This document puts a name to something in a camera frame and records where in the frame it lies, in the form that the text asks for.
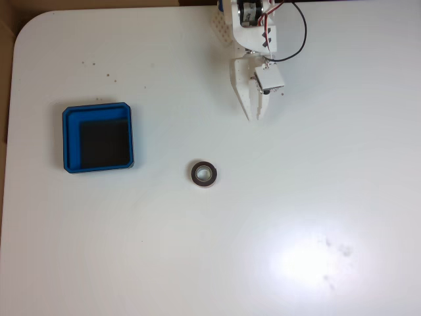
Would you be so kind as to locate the red tape roll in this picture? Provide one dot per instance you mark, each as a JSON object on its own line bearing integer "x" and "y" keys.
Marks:
{"x": 194, "y": 176}

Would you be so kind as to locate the blue square box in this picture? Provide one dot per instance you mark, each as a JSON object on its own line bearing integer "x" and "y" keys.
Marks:
{"x": 70, "y": 141}

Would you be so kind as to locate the white square camera box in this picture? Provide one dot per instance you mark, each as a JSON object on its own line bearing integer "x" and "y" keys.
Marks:
{"x": 269, "y": 79}

